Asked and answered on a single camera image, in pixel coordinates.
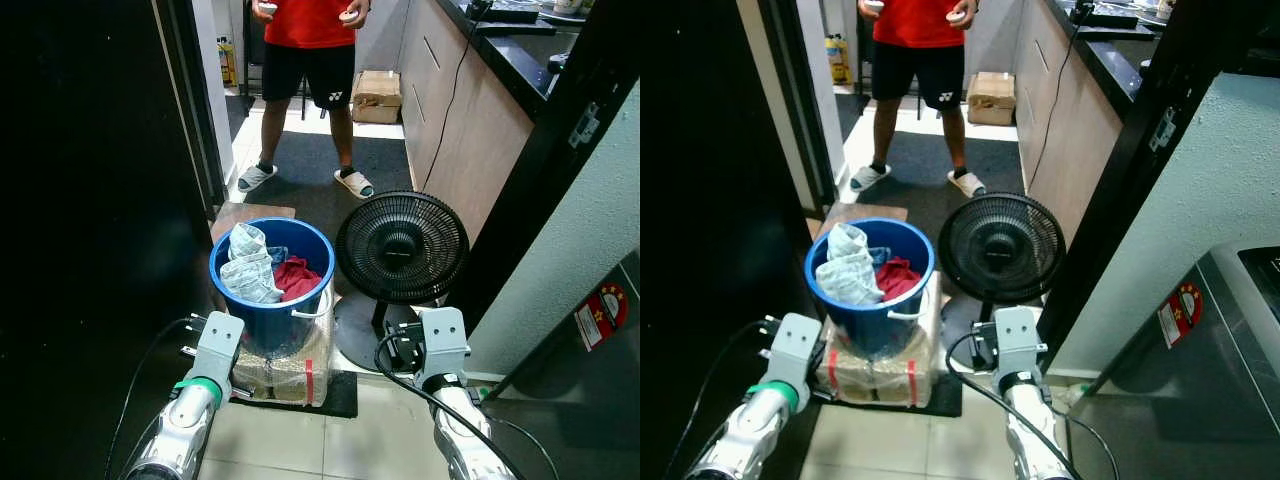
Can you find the grey washing machine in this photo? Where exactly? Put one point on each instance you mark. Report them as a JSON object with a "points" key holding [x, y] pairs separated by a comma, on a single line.
{"points": [[1200, 420], [580, 425]]}

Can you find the wooden kitchen cabinet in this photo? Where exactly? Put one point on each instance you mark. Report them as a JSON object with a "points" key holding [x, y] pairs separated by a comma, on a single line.
{"points": [[470, 130], [1070, 130]]}

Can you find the black floor fan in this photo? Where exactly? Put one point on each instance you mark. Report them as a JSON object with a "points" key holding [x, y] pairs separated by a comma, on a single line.
{"points": [[400, 250], [1002, 250]]}

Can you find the blue plastic bucket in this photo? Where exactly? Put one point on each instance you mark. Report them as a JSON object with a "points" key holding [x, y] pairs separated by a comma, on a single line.
{"points": [[875, 332], [270, 328]]}

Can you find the black door post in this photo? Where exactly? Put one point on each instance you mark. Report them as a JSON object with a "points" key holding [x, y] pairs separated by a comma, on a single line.
{"points": [[540, 170], [1140, 190]]}

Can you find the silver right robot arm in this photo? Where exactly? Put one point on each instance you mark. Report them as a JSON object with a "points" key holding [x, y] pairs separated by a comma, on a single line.
{"points": [[1030, 432], [466, 430]]}

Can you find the white door latch plate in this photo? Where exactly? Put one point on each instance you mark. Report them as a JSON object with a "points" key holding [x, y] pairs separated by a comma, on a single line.
{"points": [[1163, 129], [584, 125]]}

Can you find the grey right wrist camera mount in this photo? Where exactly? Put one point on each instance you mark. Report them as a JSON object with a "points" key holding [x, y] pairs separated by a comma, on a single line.
{"points": [[443, 340], [1018, 340]]}

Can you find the dark blue garment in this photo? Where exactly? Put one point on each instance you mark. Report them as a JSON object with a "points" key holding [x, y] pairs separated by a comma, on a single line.
{"points": [[277, 254], [879, 254]]}

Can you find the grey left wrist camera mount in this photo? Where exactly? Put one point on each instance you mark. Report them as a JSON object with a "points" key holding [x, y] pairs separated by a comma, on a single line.
{"points": [[220, 345], [795, 345]]}

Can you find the person in red shirt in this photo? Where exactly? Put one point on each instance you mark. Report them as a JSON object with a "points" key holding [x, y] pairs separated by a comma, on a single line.
{"points": [[915, 70], [310, 70]]}

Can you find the yellow bottle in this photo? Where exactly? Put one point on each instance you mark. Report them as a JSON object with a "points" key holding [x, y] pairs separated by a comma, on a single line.
{"points": [[837, 60], [227, 62]]}

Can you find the plastic wrapped box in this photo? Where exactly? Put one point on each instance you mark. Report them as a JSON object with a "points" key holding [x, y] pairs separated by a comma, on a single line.
{"points": [[290, 378], [880, 382]]}

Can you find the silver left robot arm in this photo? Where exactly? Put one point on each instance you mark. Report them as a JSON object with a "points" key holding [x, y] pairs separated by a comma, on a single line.
{"points": [[750, 435], [180, 432]]}

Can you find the black floor mat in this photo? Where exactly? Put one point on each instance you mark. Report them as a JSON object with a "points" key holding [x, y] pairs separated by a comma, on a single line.
{"points": [[949, 398], [343, 396]]}

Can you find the brown wooden board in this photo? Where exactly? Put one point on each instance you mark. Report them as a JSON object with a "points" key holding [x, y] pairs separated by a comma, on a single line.
{"points": [[860, 212], [250, 212]]}

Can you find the light blue garment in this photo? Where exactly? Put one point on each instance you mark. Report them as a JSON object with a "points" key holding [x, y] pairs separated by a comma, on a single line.
{"points": [[850, 275], [250, 275]]}

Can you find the red white energy sticker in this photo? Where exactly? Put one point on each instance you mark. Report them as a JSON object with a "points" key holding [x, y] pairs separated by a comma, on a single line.
{"points": [[602, 316], [1181, 314]]}

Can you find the black kitchen countertop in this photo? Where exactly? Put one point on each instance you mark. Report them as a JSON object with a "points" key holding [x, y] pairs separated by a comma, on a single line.
{"points": [[520, 55], [1110, 50]]}

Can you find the dark doorway frame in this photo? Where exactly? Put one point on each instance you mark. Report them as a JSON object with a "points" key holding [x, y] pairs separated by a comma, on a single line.
{"points": [[195, 100], [790, 100]]}

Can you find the dark grey floor rug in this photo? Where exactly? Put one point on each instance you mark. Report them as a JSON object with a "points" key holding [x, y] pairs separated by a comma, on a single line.
{"points": [[320, 160], [925, 160]]}

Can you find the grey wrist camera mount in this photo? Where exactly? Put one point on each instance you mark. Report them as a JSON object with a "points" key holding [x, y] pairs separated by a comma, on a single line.
{"points": [[443, 340], [1018, 340], [220, 345], [795, 345]]}

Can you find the brown cardboard box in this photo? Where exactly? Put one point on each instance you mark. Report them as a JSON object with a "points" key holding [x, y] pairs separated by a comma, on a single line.
{"points": [[991, 98], [376, 97]]}

